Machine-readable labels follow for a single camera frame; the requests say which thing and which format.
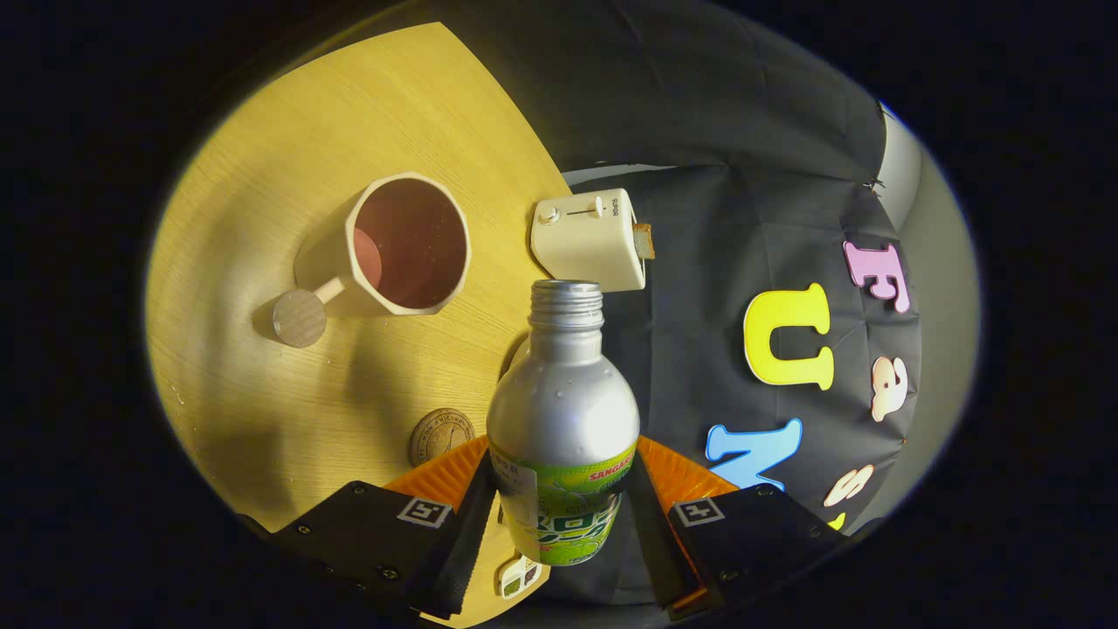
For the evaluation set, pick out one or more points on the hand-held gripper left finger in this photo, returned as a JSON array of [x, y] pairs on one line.
[[467, 542]]

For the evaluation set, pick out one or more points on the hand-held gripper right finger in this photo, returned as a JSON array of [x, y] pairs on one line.
[[651, 542]]

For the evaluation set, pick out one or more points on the round cork coaster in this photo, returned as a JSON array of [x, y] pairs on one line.
[[437, 435]]

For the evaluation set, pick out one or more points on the silver green label juice bottle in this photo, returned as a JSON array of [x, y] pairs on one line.
[[563, 411]]

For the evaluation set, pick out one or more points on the white divided bean dish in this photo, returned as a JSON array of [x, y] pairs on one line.
[[515, 578]]

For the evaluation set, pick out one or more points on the wooden table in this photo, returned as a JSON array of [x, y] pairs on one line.
[[288, 419]]

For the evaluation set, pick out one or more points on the toast slice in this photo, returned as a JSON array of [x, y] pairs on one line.
[[645, 241]]

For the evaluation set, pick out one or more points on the white toaster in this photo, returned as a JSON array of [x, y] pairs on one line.
[[585, 245]]

